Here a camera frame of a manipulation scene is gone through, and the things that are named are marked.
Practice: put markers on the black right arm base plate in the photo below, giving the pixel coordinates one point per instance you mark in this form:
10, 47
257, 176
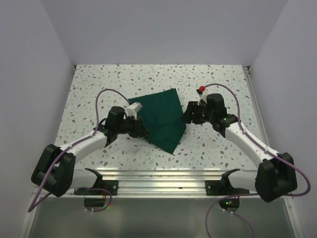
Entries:
214, 188

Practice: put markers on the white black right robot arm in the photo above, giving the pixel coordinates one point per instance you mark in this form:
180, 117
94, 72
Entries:
275, 175

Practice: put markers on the aluminium extrusion frame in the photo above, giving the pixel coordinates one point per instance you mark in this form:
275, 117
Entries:
142, 169

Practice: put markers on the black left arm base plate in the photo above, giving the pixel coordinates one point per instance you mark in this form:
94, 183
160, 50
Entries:
111, 186

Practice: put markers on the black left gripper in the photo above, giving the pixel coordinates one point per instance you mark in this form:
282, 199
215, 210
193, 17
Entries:
139, 130

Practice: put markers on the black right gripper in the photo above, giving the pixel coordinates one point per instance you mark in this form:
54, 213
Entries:
193, 107

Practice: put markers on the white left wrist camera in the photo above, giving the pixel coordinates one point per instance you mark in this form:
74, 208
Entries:
133, 109

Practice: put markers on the green surgical drape cloth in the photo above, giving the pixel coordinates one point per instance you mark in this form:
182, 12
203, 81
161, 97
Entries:
162, 117

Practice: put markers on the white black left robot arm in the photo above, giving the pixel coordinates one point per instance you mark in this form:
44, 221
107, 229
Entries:
55, 171

